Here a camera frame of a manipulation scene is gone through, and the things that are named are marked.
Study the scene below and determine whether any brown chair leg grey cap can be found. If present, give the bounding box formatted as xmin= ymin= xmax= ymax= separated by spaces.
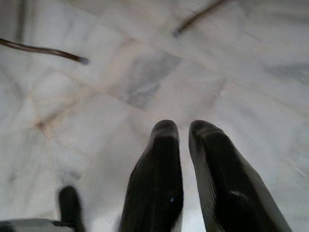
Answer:
xmin=0 ymin=37 xmax=89 ymax=66

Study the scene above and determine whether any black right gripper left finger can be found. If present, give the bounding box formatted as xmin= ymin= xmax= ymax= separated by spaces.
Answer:
xmin=119 ymin=119 xmax=184 ymax=232

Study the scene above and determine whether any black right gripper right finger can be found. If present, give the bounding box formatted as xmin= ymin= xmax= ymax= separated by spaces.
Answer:
xmin=189 ymin=119 xmax=293 ymax=232

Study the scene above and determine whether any black robot right foot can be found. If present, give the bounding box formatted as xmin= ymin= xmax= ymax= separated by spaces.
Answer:
xmin=58 ymin=185 xmax=84 ymax=229

